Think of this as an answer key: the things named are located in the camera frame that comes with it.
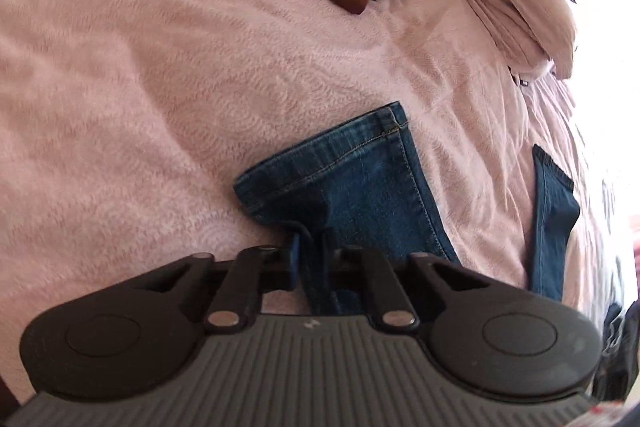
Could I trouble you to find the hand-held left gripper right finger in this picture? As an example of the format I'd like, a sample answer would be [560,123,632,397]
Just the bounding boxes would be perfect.
[322,229,483,336]

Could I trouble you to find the dark cloth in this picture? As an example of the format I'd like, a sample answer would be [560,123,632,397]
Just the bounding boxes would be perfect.
[595,302,640,402]

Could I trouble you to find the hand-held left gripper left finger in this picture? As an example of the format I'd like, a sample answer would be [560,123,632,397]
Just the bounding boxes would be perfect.
[131,231,302,336]

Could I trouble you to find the blue denim pants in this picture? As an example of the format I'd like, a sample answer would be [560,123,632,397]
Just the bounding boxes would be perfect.
[233,101,582,317]

